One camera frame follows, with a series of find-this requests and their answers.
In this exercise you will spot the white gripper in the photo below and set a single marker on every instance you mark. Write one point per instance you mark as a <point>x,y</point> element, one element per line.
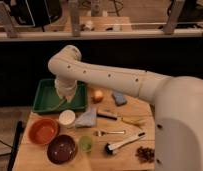
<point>66,89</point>

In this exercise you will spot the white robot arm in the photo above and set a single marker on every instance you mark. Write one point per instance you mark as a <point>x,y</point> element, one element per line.
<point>178,103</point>

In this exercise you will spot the red orange bowl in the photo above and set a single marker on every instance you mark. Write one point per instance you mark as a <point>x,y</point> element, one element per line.
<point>43,131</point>

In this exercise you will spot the dark maroon bowl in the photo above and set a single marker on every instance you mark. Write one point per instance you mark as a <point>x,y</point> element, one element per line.
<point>61,149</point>

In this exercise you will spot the green plastic tray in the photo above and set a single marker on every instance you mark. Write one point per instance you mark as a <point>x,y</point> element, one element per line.
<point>46,97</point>

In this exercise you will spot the yellow apple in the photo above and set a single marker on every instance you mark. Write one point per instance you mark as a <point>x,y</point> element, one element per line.
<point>98,96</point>

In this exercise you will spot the grey blue cloth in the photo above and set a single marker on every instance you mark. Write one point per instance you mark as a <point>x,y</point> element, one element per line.
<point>87,119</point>

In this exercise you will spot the blue sponge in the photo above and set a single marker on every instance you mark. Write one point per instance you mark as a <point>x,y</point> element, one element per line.
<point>119,98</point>

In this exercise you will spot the metal fork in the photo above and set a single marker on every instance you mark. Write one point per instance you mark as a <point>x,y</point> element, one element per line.
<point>102,133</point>

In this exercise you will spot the small green cup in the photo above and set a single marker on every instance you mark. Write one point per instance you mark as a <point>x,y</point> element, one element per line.
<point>85,143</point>

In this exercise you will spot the yellow handled knife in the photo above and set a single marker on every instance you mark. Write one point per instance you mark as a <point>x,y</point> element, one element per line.
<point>128,120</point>

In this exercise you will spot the white handled black brush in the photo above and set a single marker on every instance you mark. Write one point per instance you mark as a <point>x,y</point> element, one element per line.
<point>110,148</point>

